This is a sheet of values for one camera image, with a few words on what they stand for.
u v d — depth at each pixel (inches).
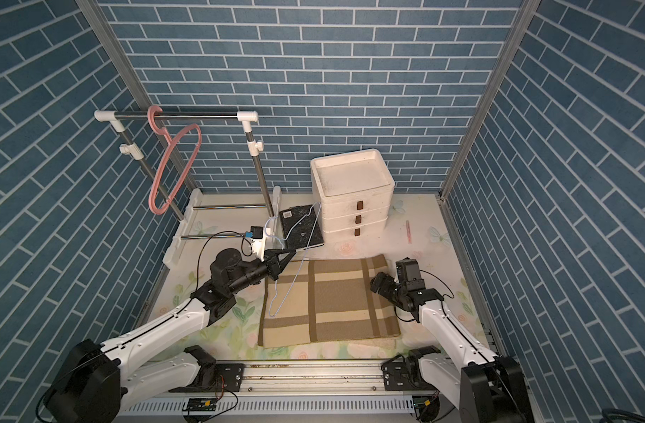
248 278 25.8
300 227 41.7
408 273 26.5
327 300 34.1
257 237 26.8
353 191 35.2
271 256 26.8
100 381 15.4
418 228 42.8
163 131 29.7
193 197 45.4
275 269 27.1
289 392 28.5
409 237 42.1
